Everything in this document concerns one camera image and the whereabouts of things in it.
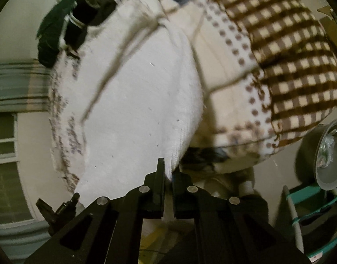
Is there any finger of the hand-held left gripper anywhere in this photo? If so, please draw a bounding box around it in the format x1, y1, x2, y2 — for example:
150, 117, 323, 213
35, 197, 58, 236
54, 193, 81, 218

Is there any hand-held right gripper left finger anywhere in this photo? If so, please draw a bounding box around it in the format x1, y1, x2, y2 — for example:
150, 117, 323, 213
24, 158, 166, 264

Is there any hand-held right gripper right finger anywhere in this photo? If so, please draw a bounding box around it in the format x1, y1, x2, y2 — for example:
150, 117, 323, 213
171, 170, 318, 264

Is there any white towel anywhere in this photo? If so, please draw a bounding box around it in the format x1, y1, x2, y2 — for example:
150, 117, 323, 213
48, 0, 205, 196

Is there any window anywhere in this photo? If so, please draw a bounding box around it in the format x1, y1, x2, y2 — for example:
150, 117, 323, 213
0, 112, 35, 224

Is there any striped grey curtain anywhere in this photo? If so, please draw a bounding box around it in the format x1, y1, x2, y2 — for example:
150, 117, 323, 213
0, 59, 53, 114

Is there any teal and white rack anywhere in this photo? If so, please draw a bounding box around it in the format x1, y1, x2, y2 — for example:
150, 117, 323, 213
281, 184, 337, 263

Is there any grey round basin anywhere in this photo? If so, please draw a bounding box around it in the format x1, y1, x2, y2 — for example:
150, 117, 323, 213
300, 119, 337, 191

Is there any dark green garment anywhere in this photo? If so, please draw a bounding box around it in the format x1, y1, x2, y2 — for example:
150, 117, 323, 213
35, 0, 88, 68

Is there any brown checkered dotted blanket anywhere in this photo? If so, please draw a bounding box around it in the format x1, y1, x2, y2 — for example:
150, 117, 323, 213
146, 0, 337, 174

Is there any black garment with white stripes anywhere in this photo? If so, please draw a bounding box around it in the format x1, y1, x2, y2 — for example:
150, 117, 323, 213
62, 0, 118, 58

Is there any cardboard box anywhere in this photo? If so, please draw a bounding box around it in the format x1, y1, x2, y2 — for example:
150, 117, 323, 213
317, 5, 337, 61

